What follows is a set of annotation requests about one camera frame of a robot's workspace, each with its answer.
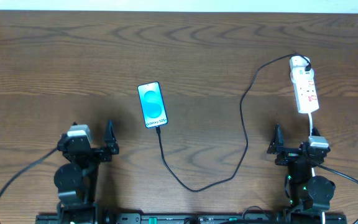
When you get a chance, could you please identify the blue screen Galaxy smartphone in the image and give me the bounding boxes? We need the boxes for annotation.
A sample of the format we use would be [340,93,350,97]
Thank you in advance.
[137,82,168,129]

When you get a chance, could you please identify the black USB charging cable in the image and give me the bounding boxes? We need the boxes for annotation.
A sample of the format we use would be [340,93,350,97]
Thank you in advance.
[154,53,313,193]

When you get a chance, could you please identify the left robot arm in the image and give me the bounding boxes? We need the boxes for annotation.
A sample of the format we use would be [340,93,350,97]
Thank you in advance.
[54,120,119,223]

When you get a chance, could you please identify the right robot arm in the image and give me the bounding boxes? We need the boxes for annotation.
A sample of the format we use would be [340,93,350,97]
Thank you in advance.
[267,124,336,223]

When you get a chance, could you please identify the white USB charger adapter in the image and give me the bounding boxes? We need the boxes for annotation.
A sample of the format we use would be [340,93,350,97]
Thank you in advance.
[290,55,311,71]

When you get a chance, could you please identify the white power strip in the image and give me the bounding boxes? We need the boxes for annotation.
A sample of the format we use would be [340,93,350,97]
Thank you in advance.
[290,67,319,114]

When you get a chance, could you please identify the white power strip cord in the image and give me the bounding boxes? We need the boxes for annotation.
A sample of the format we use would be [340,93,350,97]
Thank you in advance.
[307,112,326,224]

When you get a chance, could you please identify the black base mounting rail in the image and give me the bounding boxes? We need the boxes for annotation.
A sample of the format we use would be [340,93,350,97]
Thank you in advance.
[35,212,347,224]

